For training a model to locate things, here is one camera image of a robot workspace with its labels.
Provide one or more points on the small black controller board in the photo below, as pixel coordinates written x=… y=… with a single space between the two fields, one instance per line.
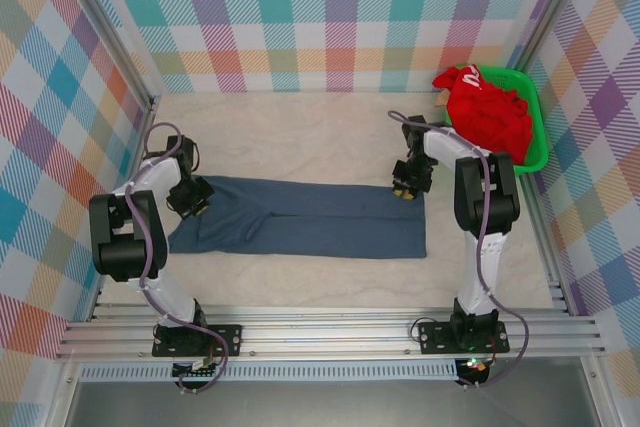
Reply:
x=477 y=369
x=192 y=369

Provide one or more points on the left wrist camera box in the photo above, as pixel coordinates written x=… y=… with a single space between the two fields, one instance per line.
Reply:
x=180 y=202

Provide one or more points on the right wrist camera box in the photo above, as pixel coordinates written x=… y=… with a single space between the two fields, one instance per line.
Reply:
x=401 y=172

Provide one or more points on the red t-shirt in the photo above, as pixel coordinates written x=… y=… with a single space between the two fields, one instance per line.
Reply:
x=485 y=117

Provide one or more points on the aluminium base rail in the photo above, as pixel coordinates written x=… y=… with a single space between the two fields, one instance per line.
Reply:
x=325 y=337

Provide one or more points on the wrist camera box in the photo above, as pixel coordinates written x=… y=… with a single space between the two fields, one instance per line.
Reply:
x=401 y=172
x=180 y=202

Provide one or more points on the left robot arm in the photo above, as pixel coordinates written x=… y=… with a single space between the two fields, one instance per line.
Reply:
x=130 y=242

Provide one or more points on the blue t-shirt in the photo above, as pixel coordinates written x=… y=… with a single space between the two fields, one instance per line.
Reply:
x=325 y=227

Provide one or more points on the green plastic laundry basket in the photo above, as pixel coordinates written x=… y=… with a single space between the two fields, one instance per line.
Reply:
x=536 y=112

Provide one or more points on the brown cardboard tag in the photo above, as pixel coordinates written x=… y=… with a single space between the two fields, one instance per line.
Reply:
x=441 y=98

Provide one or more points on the aluminium frame post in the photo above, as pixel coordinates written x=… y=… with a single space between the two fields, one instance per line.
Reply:
x=550 y=7
x=107 y=32

